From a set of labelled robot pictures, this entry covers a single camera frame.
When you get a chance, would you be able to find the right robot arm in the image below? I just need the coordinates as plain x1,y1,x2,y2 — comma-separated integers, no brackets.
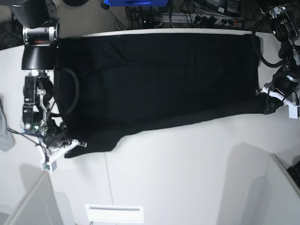
9,0,71,149

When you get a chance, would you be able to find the black T-shirt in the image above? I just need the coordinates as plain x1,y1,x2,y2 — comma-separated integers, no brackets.
54,33,266,158

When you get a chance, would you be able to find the white power strip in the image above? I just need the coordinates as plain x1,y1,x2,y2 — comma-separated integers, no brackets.
157,13,245,28

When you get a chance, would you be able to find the grey cloth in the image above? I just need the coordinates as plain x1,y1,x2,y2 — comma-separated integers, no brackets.
0,96,15,152

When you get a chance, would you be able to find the black keyboard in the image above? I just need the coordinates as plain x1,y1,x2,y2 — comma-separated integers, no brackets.
287,161,300,188

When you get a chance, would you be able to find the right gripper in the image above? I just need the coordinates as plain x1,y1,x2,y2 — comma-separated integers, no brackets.
43,120,73,148

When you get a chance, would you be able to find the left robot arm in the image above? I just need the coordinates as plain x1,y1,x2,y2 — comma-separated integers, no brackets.
251,0,300,119

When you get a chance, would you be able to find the blue box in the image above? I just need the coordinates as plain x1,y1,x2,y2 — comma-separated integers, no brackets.
104,0,169,7

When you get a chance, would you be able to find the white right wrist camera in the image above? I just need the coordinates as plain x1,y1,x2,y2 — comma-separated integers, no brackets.
39,139,87,173

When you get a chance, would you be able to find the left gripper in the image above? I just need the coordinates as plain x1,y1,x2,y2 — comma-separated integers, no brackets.
262,68,300,115

